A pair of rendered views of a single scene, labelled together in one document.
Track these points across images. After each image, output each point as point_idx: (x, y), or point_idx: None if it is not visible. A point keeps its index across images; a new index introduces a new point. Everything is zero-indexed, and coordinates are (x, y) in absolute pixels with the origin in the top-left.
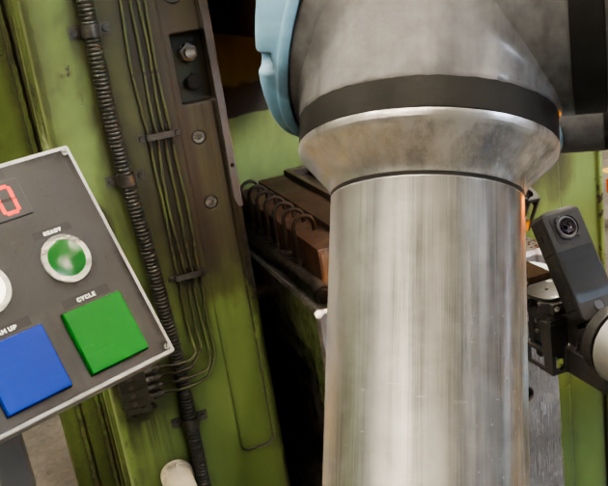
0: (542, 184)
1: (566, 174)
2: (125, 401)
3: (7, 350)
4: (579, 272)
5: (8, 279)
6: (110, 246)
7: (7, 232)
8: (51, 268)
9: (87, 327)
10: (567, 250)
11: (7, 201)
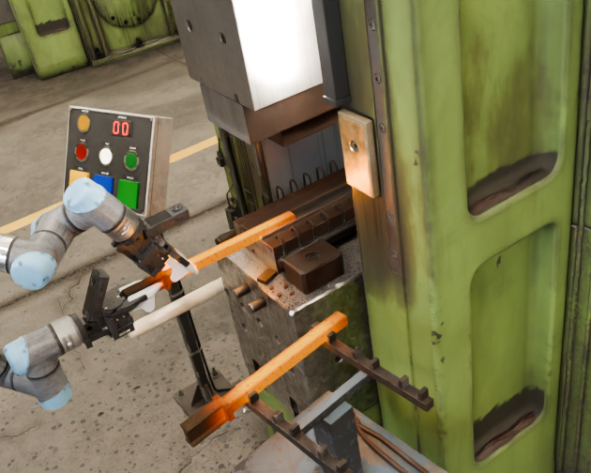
0: (393, 289)
1: (412, 297)
2: (228, 222)
3: (99, 179)
4: (88, 297)
5: (113, 157)
6: (146, 164)
7: (120, 140)
8: (125, 160)
9: (122, 189)
10: (90, 286)
11: (125, 129)
